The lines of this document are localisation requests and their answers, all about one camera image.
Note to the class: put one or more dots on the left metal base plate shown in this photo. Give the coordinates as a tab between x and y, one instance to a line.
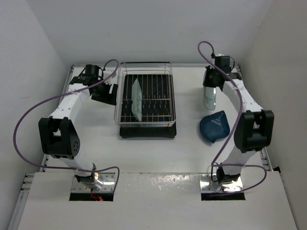
106	182

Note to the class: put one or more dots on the metal base plate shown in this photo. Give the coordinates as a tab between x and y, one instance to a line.
208	184
106	182

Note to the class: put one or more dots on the light green rectangular plate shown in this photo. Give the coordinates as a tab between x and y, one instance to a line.
136	96

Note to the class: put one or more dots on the metal wire dish rack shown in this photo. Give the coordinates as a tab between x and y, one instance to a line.
160	67

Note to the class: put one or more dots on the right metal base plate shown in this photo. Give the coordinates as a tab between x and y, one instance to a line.
208	184

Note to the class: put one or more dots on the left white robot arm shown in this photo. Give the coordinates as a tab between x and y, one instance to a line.
59	138

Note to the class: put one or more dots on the light green plate with berries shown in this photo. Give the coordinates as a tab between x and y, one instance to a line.
209	94

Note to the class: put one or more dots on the dark blue leaf plate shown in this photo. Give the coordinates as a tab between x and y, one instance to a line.
214	127

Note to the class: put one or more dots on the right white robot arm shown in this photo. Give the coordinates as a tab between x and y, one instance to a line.
253	127

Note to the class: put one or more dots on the black drip tray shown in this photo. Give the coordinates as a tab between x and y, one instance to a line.
148	131

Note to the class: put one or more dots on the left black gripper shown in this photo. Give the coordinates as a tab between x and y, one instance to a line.
109	98

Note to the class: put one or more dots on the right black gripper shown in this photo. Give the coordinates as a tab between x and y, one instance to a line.
206	82

